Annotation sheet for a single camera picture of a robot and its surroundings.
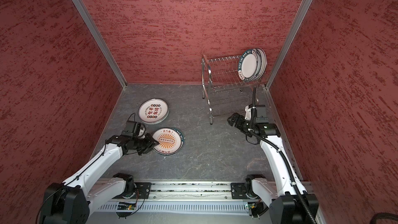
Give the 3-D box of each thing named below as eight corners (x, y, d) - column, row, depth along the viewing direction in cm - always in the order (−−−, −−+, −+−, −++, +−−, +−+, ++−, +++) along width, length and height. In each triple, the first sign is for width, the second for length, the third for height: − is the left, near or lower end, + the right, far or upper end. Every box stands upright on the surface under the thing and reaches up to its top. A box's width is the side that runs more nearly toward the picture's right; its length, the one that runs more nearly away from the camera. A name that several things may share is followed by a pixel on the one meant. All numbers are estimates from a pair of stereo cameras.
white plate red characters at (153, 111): (136, 124, 100) (134, 121, 97) (144, 101, 112) (142, 98, 109) (166, 124, 100) (165, 121, 97) (170, 101, 112) (169, 98, 109)
